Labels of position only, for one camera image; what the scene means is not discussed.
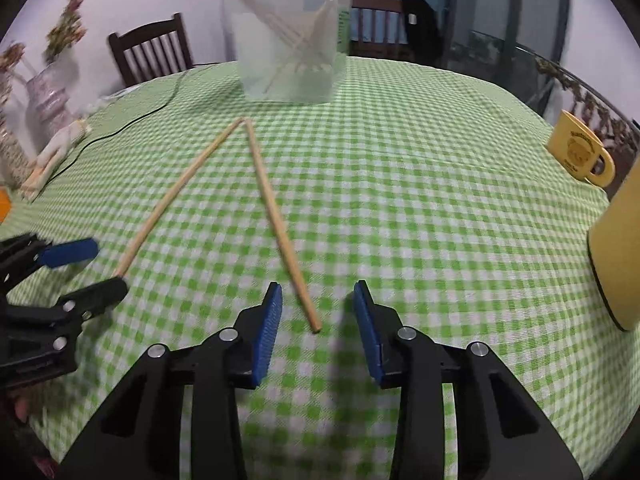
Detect orange box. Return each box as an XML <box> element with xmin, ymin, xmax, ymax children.
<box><xmin>0</xmin><ymin>188</ymin><xmax>12</xmax><ymax>223</ymax></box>

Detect small speckled vase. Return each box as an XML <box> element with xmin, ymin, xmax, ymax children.
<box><xmin>1</xmin><ymin>126</ymin><xmax>30</xmax><ymax>190</ymax></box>

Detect pink ceramic vase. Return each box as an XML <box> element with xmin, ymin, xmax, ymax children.
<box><xmin>27</xmin><ymin>51</ymin><xmax>79</xmax><ymax>154</ymax></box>

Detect dark wooden chair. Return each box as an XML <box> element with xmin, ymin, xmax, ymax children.
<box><xmin>107</xmin><ymin>13</ymin><xmax>194</xmax><ymax>88</ymax></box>

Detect yellow cylinder bottle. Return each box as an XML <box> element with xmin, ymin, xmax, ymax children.
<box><xmin>587</xmin><ymin>159</ymin><xmax>640</xmax><ymax>332</ymax></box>

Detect dried flowers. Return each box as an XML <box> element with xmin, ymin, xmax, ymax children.
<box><xmin>1</xmin><ymin>0</ymin><xmax>87</xmax><ymax>106</ymax></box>

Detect green checkered tablecloth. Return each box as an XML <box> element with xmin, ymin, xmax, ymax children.
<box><xmin>1</xmin><ymin>58</ymin><xmax>639</xmax><ymax>479</ymax></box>

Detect yellow bear mug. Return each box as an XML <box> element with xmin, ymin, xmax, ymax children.
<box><xmin>546</xmin><ymin>110</ymin><xmax>615</xmax><ymax>188</ymax></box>

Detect clear plastic container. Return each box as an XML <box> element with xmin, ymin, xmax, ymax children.
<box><xmin>224</xmin><ymin>0</ymin><xmax>352</xmax><ymax>104</ymax></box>

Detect metal rack with ornaments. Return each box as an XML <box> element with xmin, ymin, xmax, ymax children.
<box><xmin>534</xmin><ymin>54</ymin><xmax>639</xmax><ymax>160</ymax></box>

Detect black jacket on chair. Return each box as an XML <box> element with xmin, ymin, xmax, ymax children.
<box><xmin>401</xmin><ymin>0</ymin><xmax>444</xmax><ymax>67</ymax></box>

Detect black cable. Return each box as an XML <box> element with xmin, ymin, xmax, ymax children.
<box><xmin>29</xmin><ymin>62</ymin><xmax>222</xmax><ymax>191</ymax></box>

